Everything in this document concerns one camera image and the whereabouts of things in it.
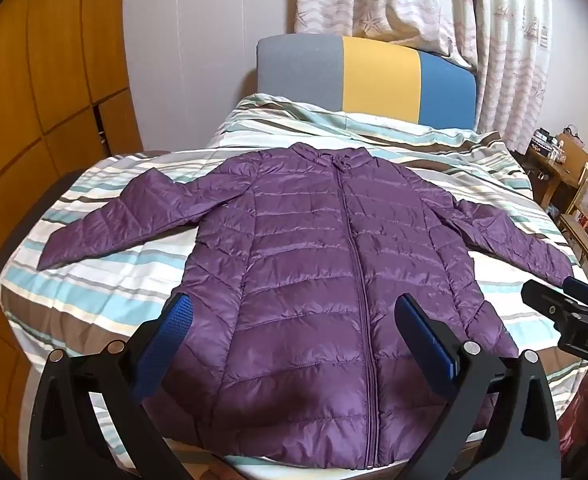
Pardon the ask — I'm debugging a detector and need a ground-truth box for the wooden desk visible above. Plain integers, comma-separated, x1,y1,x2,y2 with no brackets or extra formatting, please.
524,127,588,208

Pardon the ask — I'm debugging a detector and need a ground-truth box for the purple quilted jacket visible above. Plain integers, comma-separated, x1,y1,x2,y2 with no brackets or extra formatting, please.
38,142,577,471

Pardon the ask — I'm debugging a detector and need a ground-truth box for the white mattress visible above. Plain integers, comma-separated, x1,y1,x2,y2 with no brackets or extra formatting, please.
219,435,480,480

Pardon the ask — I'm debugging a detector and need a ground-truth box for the patterned white curtain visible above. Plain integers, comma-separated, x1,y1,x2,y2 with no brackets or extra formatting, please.
294,0,588,156

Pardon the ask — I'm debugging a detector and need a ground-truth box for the grey yellow blue headboard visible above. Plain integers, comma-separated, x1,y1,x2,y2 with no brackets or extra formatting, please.
255,35,477,131

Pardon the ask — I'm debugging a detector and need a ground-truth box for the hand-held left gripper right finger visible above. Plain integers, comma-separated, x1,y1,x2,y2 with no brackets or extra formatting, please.
394,294,562,480

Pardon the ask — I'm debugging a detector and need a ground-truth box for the wooden wardrobe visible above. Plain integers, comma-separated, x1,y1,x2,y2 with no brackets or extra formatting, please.
0,0,145,461

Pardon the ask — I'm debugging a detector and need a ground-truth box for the dark bed frame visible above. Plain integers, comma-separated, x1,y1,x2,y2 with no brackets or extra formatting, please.
0,170,89,281

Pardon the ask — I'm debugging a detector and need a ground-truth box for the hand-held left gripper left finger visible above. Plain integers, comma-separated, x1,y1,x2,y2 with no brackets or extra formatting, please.
26,291,196,480

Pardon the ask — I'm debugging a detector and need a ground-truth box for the striped duvet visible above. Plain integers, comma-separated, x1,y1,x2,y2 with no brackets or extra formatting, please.
0,92,588,480

